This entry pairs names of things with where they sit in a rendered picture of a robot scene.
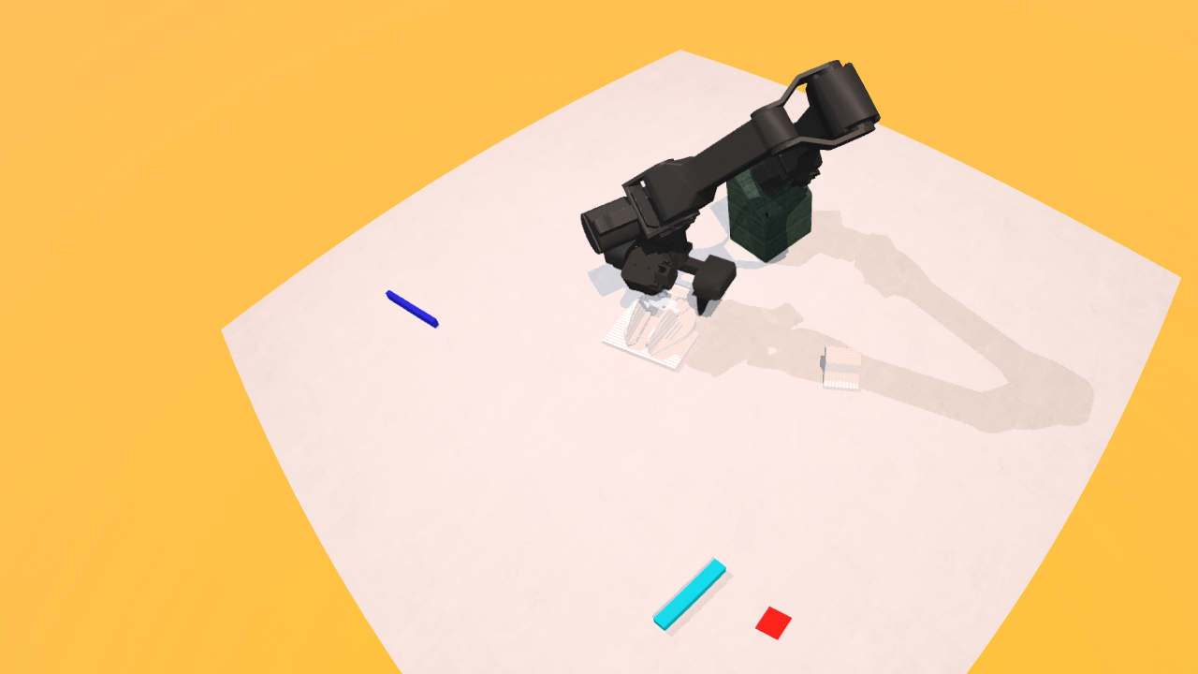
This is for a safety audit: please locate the cyan flat bar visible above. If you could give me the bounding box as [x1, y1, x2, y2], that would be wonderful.
[653, 559, 726, 631]

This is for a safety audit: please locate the dark blue rectangular bar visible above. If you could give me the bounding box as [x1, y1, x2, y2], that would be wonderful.
[386, 290, 438, 328]

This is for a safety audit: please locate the red square tile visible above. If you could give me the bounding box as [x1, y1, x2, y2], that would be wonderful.
[755, 607, 792, 639]

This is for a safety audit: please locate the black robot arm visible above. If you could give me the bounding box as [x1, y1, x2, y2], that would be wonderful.
[580, 60, 881, 296]

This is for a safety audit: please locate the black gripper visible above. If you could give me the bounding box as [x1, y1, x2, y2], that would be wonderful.
[604, 225, 738, 315]

